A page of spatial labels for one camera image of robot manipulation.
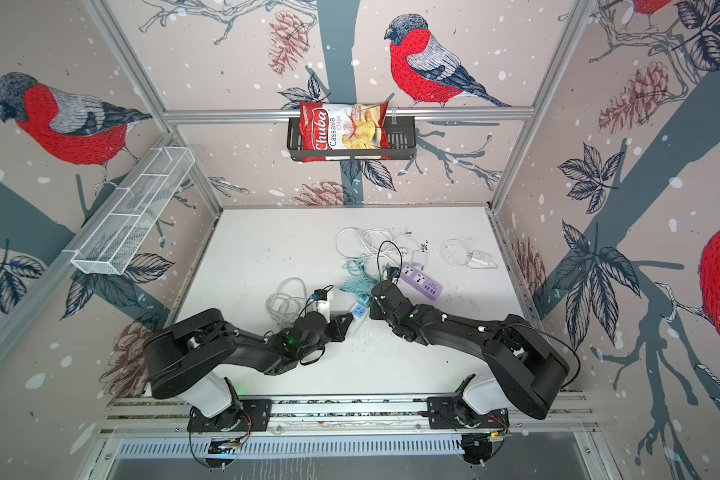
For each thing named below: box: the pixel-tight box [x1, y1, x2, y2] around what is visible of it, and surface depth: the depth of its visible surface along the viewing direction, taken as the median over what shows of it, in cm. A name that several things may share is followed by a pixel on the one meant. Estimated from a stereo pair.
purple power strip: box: [399, 262, 443, 301], surface depth 97 cm
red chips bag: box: [299, 101, 392, 163], surface depth 90 cm
